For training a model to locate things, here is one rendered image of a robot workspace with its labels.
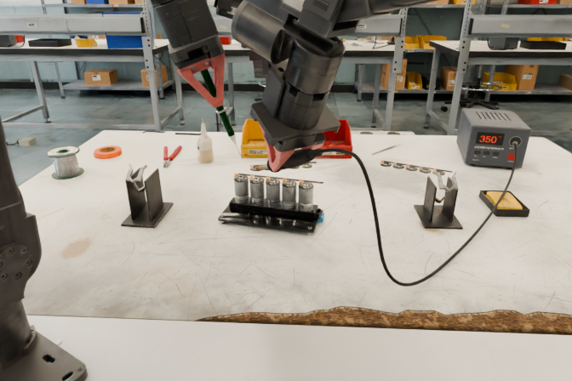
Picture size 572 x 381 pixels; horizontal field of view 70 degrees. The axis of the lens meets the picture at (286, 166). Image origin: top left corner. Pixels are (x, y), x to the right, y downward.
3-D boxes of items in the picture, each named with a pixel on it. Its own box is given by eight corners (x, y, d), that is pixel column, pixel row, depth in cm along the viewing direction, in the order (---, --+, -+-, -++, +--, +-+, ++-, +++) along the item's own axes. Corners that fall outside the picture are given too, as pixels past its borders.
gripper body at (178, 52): (212, 41, 62) (192, -9, 59) (223, 48, 53) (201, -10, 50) (172, 57, 61) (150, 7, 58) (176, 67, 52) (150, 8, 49)
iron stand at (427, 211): (418, 238, 69) (434, 213, 61) (411, 193, 74) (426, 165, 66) (454, 239, 69) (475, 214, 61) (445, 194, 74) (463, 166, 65)
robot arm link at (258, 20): (215, 44, 46) (248, -71, 39) (257, 37, 53) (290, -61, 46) (298, 96, 43) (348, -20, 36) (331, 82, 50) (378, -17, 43)
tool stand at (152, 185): (132, 237, 70) (104, 208, 61) (147, 187, 76) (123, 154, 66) (163, 239, 70) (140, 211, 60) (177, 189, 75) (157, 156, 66)
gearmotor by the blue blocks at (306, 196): (311, 216, 67) (311, 189, 65) (296, 214, 67) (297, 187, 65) (313, 209, 69) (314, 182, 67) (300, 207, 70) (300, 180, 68)
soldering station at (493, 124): (522, 172, 87) (532, 128, 83) (464, 167, 89) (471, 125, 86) (505, 148, 100) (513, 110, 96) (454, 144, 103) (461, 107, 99)
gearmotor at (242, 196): (246, 208, 69) (245, 181, 67) (233, 207, 70) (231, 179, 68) (251, 201, 72) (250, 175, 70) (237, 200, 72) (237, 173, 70)
